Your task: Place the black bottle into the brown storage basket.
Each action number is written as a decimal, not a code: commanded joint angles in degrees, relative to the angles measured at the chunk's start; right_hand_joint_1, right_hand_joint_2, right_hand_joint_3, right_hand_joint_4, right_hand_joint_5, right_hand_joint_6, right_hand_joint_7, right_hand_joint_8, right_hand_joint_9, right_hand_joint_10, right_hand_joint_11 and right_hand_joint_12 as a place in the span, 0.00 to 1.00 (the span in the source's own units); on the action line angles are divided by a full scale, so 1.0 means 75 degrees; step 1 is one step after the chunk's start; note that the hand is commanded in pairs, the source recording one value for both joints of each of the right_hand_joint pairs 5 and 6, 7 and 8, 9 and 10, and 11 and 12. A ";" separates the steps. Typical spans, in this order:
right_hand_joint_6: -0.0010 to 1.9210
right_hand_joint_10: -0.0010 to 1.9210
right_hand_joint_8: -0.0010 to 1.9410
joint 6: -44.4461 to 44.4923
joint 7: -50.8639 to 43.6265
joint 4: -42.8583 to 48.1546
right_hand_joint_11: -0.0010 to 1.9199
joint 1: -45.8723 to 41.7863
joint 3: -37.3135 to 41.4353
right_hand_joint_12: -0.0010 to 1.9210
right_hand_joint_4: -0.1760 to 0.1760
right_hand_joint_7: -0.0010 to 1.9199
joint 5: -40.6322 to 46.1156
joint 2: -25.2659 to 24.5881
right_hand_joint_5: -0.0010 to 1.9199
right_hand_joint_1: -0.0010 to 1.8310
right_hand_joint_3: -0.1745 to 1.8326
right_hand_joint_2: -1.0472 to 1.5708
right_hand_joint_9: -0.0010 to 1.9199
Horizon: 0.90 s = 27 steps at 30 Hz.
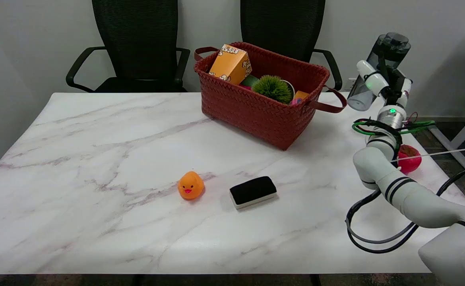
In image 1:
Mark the red round toy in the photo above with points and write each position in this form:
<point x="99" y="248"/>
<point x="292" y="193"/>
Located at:
<point x="411" y="161"/>

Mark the small pink toy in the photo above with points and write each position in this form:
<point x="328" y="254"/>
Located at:
<point x="296" y="102"/>

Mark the white wall socket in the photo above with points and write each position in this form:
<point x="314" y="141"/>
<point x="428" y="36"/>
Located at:
<point x="352" y="84"/>

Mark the white cup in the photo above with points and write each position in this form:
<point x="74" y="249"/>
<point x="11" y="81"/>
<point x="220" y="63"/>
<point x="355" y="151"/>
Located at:
<point x="289" y="85"/>

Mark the black white board eraser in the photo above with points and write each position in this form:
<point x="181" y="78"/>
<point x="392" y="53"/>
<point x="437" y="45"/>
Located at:
<point x="252" y="190"/>

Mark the brown woven storage basket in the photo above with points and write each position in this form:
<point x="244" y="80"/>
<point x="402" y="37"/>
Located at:
<point x="252" y="113"/>

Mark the black mesh office chair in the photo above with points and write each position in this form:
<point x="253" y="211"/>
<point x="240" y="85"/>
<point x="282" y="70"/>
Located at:
<point x="284" y="24"/>
<point x="137" y="39"/>

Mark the white zip tie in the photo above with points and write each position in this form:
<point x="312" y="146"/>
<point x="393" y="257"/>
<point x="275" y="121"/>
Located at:
<point x="443" y="153"/>

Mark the green fuzzy ball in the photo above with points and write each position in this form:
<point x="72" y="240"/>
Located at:
<point x="273" y="89"/>

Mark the small orange block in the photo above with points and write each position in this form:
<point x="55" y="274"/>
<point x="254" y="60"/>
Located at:
<point x="301" y="95"/>

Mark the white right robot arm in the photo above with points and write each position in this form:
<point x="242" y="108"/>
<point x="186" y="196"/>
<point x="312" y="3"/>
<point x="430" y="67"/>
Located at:
<point x="415" y="198"/>

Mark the orange popcorn print box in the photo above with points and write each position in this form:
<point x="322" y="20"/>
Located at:
<point x="229" y="63"/>

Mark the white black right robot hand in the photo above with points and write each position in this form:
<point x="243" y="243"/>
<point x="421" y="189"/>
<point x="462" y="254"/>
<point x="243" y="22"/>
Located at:
<point x="375" y="81"/>

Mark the orange rubber duck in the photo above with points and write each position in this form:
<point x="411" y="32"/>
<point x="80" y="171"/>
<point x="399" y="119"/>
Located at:
<point x="190" y="186"/>

